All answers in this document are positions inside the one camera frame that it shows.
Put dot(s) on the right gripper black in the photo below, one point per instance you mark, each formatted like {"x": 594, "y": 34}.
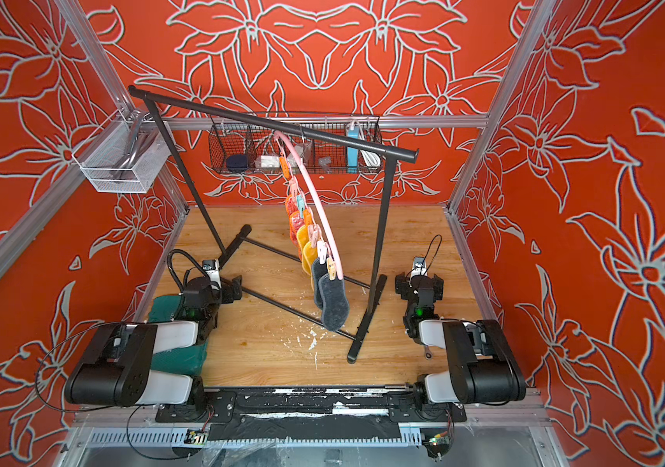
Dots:
{"x": 403, "y": 285}

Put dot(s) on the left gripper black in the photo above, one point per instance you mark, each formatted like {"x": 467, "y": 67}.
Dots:
{"x": 227, "y": 298}

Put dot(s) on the dark grey insole front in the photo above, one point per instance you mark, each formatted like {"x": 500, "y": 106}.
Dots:
{"x": 336, "y": 307}

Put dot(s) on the dark grey insole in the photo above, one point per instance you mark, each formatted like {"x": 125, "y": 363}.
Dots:
{"x": 318, "y": 271}
{"x": 336, "y": 307}

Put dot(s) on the pink clip hanger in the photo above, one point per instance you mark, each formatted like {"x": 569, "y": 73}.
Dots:
{"x": 329, "y": 236}

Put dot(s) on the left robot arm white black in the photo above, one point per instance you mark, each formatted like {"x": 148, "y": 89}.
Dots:
{"x": 115, "y": 369}

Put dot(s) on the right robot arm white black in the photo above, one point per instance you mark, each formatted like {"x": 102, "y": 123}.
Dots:
{"x": 481, "y": 367}

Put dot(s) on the green plastic tool case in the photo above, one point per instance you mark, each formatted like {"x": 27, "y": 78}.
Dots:
{"x": 180, "y": 361}

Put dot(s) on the yellow insole front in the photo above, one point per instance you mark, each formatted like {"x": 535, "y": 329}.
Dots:
{"x": 309, "y": 255}

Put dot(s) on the yellow insole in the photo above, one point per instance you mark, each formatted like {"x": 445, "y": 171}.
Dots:
{"x": 302, "y": 237}
{"x": 309, "y": 255}

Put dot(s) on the yellow insole rear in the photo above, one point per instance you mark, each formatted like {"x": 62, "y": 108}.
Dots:
{"x": 302, "y": 237}

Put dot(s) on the red insole front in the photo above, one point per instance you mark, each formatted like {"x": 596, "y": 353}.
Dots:
{"x": 296, "y": 221}

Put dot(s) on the red insole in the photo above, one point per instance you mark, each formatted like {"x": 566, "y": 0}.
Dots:
{"x": 296, "y": 221}
{"x": 291, "y": 205}

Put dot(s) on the red insole rear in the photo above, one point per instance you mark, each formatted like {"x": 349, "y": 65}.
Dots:
{"x": 291, "y": 205}

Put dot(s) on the dark blue round item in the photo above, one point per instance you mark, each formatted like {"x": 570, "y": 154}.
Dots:
{"x": 237, "y": 163}

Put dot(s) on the white box in basket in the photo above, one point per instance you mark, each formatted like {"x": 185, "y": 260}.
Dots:
{"x": 268, "y": 162}

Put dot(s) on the black metal clothes rack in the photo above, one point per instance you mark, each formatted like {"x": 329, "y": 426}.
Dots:
{"x": 294, "y": 185}

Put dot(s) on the light blue box in basket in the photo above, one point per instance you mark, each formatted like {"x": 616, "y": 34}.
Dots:
{"x": 352, "y": 153}

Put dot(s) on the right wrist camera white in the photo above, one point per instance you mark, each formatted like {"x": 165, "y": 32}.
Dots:
{"x": 419, "y": 267}

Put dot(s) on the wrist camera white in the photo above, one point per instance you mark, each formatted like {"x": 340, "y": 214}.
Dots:
{"x": 419, "y": 267}
{"x": 212, "y": 269}

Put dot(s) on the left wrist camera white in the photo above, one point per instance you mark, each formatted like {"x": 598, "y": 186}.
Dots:
{"x": 212, "y": 269}

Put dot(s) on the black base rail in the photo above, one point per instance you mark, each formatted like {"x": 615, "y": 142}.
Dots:
{"x": 346, "y": 414}

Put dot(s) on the black wire wall basket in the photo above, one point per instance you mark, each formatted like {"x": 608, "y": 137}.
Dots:
{"x": 320, "y": 157}

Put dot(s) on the white mesh wall basket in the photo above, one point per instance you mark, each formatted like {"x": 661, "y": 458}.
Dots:
{"x": 126, "y": 157}

